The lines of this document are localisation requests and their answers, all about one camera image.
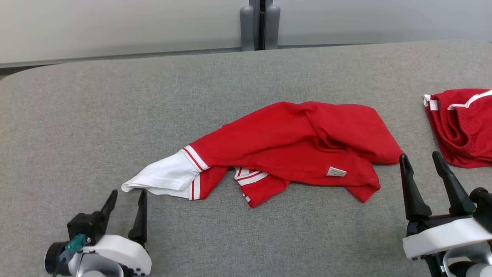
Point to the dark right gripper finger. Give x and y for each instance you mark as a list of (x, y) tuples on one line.
[(413, 196), (455, 192)]

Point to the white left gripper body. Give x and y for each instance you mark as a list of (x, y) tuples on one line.
[(123, 254)]

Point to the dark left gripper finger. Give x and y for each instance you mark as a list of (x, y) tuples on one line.
[(141, 219), (110, 206)]

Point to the grey partition frame post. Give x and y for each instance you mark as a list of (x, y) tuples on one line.
[(255, 15)]

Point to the grey cylindrical post foot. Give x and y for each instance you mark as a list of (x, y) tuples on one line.
[(247, 30), (273, 30)]

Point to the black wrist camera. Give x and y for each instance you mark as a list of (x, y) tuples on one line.
[(82, 227), (484, 207)]

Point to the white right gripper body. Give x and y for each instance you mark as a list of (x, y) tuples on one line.
[(446, 234)]

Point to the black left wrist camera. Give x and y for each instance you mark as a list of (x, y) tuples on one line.
[(82, 227)]

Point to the red and white jersey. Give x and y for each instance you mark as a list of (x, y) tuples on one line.
[(292, 146)]

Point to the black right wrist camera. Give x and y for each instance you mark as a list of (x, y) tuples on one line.
[(484, 207)]

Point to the red shorts with white stripe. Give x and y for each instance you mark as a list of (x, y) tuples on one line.
[(465, 130)]

